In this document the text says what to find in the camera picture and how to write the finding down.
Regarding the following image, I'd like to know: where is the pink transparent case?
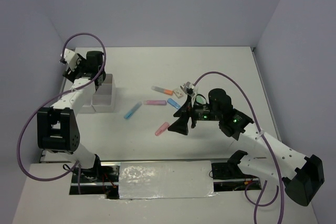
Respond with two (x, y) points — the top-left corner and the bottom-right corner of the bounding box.
(155, 122), (170, 136)

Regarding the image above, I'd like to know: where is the staples box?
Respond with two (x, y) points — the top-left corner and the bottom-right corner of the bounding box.
(173, 88), (184, 99)

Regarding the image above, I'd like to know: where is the purple pink case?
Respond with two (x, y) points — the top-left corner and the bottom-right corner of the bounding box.
(143, 100), (167, 106)

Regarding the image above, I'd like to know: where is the green transparent case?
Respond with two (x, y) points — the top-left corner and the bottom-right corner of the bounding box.
(195, 95), (206, 104)

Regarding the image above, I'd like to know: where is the orange capped marker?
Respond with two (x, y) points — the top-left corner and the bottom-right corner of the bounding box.
(151, 86), (173, 95)

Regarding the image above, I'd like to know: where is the blue transparent case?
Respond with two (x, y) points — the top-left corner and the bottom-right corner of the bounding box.
(167, 98), (181, 110)

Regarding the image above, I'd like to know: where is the blue highlighter marker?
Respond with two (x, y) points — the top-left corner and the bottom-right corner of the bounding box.
(123, 101), (142, 120)

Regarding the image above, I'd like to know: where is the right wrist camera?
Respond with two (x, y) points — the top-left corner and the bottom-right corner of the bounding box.
(185, 82), (198, 105)

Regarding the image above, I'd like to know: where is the white compartment organizer box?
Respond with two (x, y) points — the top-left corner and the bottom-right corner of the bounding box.
(79, 74), (117, 114)

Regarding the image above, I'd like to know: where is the pink mini stapler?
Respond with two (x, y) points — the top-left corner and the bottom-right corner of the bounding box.
(180, 83), (190, 93)

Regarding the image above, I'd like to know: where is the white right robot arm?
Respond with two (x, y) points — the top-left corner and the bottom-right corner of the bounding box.
(168, 88), (324, 206)

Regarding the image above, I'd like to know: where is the silver tape panel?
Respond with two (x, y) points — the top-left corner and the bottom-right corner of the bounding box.
(119, 161), (215, 199)

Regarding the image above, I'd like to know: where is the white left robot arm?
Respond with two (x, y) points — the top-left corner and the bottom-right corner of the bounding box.
(37, 49), (106, 182)

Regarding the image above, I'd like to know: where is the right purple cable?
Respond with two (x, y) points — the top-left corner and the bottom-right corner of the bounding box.
(194, 71), (286, 224)

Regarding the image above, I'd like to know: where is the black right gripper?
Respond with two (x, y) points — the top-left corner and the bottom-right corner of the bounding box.
(167, 94), (222, 134)

